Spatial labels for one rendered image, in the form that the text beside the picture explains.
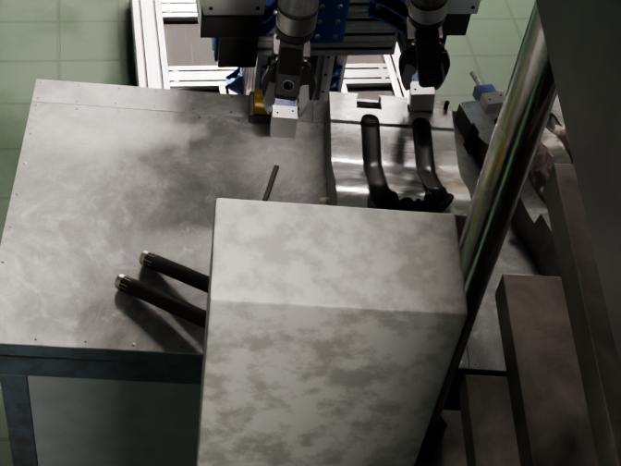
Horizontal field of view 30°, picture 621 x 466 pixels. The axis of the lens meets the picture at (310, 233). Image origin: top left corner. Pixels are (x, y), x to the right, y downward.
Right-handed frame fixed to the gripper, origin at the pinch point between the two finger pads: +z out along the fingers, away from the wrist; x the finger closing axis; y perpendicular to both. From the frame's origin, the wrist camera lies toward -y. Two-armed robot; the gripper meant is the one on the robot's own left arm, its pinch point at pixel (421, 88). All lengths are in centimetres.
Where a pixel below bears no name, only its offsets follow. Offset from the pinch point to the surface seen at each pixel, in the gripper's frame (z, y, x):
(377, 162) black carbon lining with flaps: 2.1, -17.3, 9.9
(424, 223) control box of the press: -67, -78, 8
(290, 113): -7.7, -12.1, 27.1
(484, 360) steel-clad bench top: 7, -60, -8
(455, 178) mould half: 1.6, -22.2, -5.3
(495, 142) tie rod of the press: -68, -67, -2
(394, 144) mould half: 2.7, -12.5, 6.3
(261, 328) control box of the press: -67, -92, 28
